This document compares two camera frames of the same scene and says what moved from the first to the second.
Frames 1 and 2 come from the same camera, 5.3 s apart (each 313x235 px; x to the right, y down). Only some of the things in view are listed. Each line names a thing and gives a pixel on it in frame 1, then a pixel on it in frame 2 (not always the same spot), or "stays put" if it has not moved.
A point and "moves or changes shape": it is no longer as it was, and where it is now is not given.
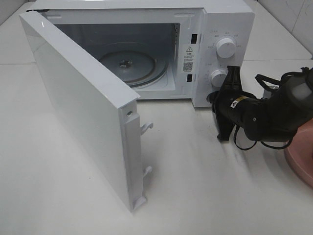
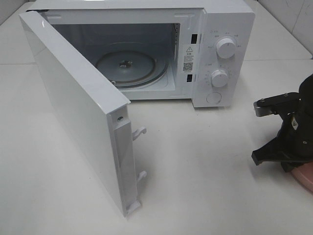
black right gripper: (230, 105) → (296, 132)
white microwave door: (102, 111) moves or changes shape
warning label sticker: (188, 58) stays put
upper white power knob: (225, 48) stays put
